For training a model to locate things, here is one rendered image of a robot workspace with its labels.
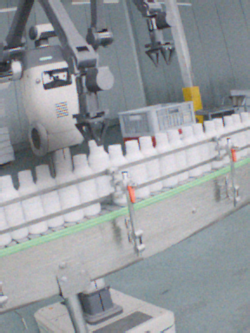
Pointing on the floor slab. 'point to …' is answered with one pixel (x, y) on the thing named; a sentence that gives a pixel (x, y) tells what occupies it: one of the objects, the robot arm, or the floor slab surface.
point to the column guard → (194, 101)
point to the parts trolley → (219, 110)
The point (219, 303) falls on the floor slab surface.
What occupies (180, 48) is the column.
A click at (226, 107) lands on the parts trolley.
